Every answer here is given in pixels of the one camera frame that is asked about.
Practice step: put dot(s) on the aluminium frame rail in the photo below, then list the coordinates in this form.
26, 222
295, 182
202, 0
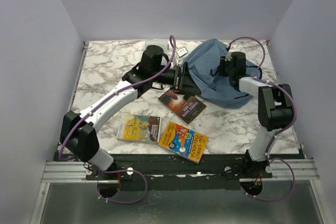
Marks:
74, 172

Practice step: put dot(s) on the yellow Treehouse book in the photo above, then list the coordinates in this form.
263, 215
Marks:
183, 142

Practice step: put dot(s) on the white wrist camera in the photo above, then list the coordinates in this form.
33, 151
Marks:
181, 52
228, 56

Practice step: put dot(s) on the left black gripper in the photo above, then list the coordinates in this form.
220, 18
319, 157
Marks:
185, 84

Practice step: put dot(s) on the yellow blue paperback book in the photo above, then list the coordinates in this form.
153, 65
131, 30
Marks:
139, 128

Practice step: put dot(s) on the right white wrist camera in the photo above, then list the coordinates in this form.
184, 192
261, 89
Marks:
228, 56

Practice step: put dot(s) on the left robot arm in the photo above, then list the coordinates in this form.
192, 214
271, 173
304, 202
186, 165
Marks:
79, 130

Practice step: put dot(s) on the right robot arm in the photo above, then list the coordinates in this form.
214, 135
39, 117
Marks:
276, 111

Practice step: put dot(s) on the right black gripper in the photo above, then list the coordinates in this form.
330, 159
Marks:
223, 64

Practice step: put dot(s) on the dark Three Days book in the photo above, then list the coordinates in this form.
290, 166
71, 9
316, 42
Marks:
185, 108

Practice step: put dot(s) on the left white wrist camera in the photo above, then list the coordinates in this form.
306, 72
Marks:
181, 52

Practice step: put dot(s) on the blue student backpack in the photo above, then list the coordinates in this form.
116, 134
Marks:
203, 62

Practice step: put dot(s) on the clear plastic storage box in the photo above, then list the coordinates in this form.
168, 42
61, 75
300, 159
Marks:
158, 42

